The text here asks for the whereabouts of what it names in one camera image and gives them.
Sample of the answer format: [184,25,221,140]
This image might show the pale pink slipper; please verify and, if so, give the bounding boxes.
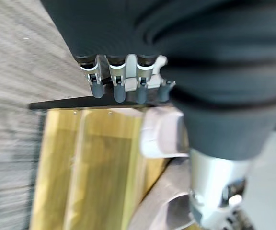
[127,157,202,230]
[139,106,190,159]

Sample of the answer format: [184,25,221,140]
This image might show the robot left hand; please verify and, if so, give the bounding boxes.
[40,0,276,230]

